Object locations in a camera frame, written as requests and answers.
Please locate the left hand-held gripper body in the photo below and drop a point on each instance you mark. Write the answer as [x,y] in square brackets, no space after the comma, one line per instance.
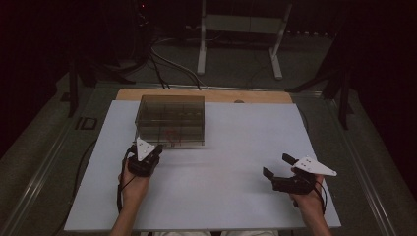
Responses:
[144,165]

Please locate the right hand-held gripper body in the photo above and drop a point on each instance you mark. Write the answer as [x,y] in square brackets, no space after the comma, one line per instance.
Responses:
[291,185]

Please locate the smoky translucent compartment drawer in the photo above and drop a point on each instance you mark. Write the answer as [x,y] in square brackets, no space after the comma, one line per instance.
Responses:
[193,139]

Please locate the smoky translucent drawer box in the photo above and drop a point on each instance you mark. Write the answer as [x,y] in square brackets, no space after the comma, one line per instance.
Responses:
[170,108]

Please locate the person's right hand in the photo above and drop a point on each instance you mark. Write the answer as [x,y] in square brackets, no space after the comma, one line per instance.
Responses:
[309,201]

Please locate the person's left hand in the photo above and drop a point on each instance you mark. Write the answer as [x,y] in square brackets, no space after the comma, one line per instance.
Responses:
[134,191]

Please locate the black metal stand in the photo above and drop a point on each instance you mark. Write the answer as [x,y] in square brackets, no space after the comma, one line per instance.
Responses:
[72,95]
[343,105]

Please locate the dark equipment stand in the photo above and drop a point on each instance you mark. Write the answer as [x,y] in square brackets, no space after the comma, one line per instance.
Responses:
[142,19]

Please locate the black floor bracket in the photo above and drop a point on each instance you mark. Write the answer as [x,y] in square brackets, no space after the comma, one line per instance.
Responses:
[78,124]

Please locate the aluminium floor rail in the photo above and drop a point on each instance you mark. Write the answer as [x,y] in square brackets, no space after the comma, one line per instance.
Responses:
[360,177]
[39,173]

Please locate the white metal stand frame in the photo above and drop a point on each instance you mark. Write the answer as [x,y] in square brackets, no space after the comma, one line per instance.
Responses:
[242,23]

